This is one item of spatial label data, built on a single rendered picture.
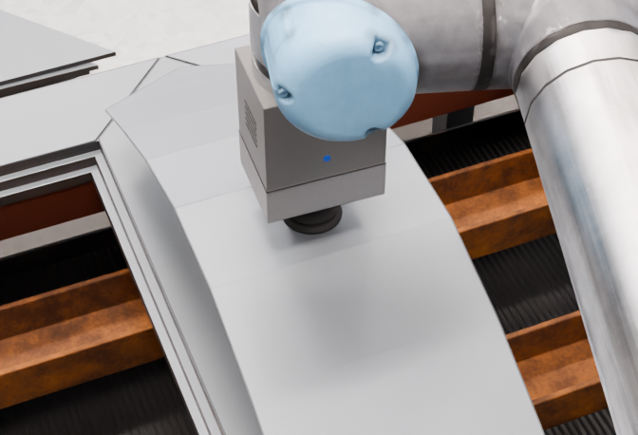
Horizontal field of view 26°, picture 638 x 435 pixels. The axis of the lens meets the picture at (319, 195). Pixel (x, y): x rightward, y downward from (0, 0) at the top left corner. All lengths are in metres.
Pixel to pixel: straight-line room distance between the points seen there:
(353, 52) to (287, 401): 0.31
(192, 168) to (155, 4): 0.58
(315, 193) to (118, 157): 0.39
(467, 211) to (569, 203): 0.81
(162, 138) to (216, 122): 0.05
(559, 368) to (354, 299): 0.43
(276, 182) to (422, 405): 0.18
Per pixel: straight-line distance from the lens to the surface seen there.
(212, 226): 0.97
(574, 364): 1.34
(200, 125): 1.11
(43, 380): 1.31
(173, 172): 1.03
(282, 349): 0.92
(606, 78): 0.68
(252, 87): 0.87
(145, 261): 1.20
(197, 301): 1.15
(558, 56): 0.69
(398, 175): 1.01
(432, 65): 0.72
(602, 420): 1.47
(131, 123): 1.15
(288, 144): 0.88
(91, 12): 1.60
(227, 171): 1.02
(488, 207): 1.46
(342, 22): 0.68
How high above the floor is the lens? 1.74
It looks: 46 degrees down
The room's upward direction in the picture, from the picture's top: straight up
